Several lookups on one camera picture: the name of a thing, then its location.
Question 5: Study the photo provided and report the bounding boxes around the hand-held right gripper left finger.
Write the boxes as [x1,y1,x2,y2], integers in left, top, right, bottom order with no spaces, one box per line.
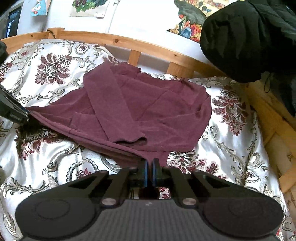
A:
[55,160,149,208]

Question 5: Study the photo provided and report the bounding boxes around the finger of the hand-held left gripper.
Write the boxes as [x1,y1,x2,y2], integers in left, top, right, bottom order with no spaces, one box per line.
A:
[0,87,31,124]

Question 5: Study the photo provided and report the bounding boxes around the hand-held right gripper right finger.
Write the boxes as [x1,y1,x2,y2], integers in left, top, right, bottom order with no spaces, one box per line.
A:
[151,158,234,207]

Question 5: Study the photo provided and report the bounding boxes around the maroon long-sleeve shirt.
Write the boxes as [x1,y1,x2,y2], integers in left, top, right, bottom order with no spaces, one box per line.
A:
[23,63,212,168]

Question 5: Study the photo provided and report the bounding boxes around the dark window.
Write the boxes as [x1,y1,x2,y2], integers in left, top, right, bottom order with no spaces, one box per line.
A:
[6,5,23,38]

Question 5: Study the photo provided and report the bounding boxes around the orange-haired cartoon girl poster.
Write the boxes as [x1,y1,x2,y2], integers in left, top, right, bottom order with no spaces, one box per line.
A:
[30,0,51,17]

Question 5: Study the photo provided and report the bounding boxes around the white floral satin blanket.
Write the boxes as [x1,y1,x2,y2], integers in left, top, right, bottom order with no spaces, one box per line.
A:
[0,39,296,241]

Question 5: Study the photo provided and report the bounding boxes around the black padded coat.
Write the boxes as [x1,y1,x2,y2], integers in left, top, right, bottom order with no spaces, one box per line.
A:
[200,0,296,83]

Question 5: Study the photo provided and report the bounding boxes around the white wall pipe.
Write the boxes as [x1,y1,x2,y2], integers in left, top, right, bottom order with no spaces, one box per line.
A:
[107,0,112,33]

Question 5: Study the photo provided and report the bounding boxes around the wooden bed frame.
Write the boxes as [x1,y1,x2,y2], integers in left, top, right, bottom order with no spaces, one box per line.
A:
[0,28,296,195]

